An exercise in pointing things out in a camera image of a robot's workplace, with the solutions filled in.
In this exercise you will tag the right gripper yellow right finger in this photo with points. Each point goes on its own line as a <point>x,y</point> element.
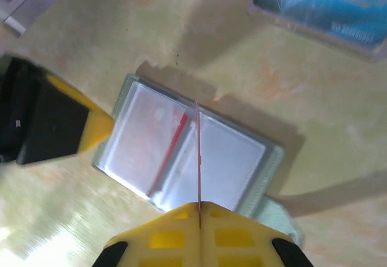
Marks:
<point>236,239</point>

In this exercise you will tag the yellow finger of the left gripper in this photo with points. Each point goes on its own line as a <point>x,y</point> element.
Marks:
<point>57,127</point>
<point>75,94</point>

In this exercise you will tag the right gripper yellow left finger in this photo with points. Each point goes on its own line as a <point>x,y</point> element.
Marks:
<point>166,239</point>

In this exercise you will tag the grey-green card holder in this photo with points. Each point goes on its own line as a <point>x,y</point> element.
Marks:
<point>229,161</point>

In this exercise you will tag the blue VIP credit card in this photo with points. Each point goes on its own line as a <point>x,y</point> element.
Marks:
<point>320,3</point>

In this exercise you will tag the white zip case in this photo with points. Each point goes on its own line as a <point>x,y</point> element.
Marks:
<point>30,0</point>

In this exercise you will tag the clear acrylic tray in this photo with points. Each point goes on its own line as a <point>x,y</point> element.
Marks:
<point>302,34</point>

